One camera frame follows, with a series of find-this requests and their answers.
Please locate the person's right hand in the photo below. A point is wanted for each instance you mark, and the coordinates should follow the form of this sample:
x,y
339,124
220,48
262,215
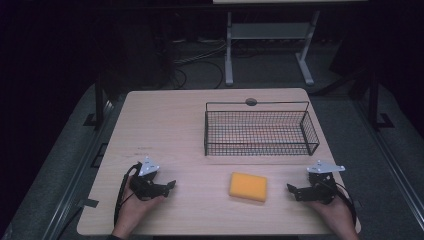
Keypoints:
x,y
335,216

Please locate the black upright stand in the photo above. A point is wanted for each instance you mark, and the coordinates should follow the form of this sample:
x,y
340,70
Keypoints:
x,y
99,100
374,100

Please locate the yellow sponge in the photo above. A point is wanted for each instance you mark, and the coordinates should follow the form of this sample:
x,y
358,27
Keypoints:
x,y
248,186

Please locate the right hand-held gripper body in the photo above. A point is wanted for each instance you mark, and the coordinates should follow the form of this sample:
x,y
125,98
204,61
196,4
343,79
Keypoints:
x,y
321,188

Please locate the white metal stand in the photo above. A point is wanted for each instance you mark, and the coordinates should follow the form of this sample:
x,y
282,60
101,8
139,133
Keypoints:
x,y
270,31

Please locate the grey round table grommet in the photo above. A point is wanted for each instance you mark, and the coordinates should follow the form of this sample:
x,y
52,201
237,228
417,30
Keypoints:
x,y
251,101

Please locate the metal floor rail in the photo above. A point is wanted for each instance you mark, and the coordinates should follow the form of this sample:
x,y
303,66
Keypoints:
x,y
393,160
75,180

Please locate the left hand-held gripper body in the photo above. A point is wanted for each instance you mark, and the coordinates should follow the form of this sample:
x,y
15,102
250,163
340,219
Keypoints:
x,y
144,186

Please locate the person's left hand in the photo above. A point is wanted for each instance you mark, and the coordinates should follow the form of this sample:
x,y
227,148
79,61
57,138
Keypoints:
x,y
135,211

